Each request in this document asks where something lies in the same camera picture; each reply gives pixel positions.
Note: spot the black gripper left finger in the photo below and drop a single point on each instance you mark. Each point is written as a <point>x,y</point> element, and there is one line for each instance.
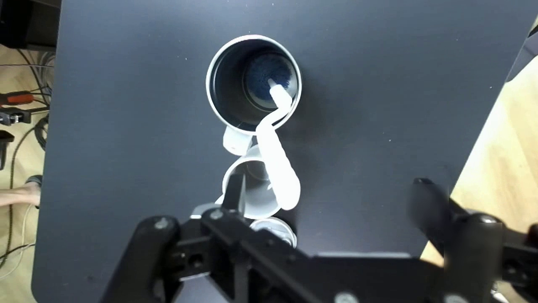
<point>152,253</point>

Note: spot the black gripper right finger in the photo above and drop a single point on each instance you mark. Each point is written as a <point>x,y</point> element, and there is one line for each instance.
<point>477,241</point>

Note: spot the white plastic spoon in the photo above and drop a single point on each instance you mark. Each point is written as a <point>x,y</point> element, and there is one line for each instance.
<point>278,157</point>

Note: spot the stainless steel flask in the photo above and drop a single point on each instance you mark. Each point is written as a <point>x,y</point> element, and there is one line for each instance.
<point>230,85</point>

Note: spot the white ceramic mug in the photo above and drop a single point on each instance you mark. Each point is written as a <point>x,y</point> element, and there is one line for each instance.
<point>275,229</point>

